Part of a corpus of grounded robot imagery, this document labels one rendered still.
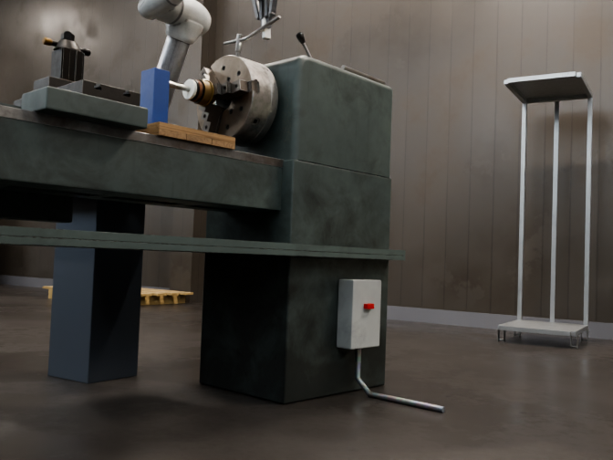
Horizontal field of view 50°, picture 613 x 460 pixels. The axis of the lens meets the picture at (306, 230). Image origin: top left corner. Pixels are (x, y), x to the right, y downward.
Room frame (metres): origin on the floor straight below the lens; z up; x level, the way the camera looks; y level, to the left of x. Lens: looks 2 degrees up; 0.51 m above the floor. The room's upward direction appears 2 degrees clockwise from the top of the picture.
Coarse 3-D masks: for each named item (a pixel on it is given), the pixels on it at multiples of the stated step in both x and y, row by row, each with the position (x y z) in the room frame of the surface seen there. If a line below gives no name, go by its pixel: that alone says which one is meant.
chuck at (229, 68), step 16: (224, 64) 2.35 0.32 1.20; (240, 64) 2.29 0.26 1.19; (256, 64) 2.33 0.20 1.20; (224, 80) 2.35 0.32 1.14; (256, 80) 2.27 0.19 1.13; (240, 96) 2.29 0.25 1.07; (256, 96) 2.26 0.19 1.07; (224, 112) 2.34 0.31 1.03; (240, 112) 2.28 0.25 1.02; (256, 112) 2.28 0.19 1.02; (224, 128) 2.34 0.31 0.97; (240, 128) 2.28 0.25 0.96; (256, 128) 2.32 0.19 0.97; (240, 144) 2.40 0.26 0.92
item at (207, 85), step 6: (198, 84) 2.22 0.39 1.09; (204, 84) 2.24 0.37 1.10; (210, 84) 2.26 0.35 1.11; (198, 90) 2.22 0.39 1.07; (204, 90) 2.24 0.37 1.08; (210, 90) 2.25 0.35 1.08; (198, 96) 2.23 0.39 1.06; (204, 96) 2.24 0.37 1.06; (210, 96) 2.26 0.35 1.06; (198, 102) 2.26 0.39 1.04; (204, 102) 2.27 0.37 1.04; (210, 102) 2.27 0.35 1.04
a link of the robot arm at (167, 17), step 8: (144, 0) 2.57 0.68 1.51; (152, 0) 2.54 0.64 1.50; (160, 0) 2.53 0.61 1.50; (144, 8) 2.58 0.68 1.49; (152, 8) 2.57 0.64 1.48; (160, 8) 2.56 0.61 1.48; (168, 8) 2.56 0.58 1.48; (176, 8) 2.60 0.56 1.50; (144, 16) 2.63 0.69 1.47; (152, 16) 2.61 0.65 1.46; (160, 16) 2.61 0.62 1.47; (168, 16) 2.61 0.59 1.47; (176, 16) 2.63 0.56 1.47
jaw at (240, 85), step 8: (240, 80) 2.23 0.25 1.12; (216, 88) 2.25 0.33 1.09; (224, 88) 2.26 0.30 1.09; (232, 88) 2.26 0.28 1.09; (240, 88) 2.23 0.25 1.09; (248, 88) 2.26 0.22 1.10; (256, 88) 2.27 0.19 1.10; (216, 96) 2.27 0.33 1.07; (224, 96) 2.28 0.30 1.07; (232, 96) 2.28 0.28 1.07
